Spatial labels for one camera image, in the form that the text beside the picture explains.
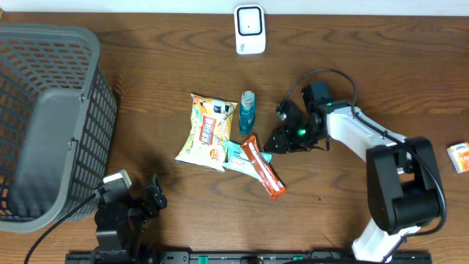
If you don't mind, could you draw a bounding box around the grey plastic mesh basket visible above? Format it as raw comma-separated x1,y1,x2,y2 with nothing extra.
1,23,117,232

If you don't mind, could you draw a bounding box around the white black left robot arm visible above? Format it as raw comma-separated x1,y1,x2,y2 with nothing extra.
95,169,167,263

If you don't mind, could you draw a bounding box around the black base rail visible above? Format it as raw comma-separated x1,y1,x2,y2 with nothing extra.
64,250,433,264

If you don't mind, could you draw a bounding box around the blue mouthwash bottle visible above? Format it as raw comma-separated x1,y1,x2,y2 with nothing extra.
239,91,256,135

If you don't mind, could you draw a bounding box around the white barcode scanner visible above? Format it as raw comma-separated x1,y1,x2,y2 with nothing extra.
234,4,267,55

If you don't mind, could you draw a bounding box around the brown Top chocolate bar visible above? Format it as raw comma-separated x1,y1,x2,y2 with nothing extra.
241,135,287,199

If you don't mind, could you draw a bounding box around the yellow chips snack bag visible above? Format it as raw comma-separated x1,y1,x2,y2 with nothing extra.
175,94,237,172

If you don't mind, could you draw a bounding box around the light blue wet wipes pack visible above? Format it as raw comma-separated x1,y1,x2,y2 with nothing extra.
222,141,262,182

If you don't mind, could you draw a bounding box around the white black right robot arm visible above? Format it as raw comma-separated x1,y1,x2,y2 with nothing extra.
263,82,447,263

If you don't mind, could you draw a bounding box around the small orange white tissue pack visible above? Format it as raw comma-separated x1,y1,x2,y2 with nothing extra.
447,142,469,173

